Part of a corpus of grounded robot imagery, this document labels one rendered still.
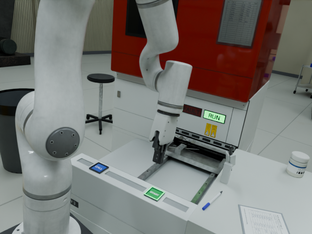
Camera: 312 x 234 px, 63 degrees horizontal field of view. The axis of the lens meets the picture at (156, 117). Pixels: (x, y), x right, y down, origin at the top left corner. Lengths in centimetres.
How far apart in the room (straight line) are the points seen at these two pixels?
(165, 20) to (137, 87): 90
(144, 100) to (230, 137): 54
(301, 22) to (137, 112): 993
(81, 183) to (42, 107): 60
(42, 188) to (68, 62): 31
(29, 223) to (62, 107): 34
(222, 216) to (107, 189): 42
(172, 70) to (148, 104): 77
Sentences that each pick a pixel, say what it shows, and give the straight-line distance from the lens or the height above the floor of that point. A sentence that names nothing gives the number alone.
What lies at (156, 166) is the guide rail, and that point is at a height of 85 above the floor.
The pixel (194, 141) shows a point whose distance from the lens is 145.
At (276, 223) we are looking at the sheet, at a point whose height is 97.
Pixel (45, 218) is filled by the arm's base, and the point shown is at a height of 104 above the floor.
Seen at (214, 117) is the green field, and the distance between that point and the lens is 137.
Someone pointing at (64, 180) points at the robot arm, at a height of 114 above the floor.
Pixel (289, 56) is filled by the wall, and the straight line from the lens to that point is 1120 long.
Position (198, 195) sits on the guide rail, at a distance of 118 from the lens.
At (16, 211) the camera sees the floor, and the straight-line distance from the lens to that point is 244.
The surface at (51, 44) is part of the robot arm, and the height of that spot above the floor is 147.
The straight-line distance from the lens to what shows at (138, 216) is 99.
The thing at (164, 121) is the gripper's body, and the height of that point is 125.
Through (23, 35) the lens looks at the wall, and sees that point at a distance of 902.
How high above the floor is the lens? 154
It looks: 21 degrees down
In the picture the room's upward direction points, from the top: 6 degrees clockwise
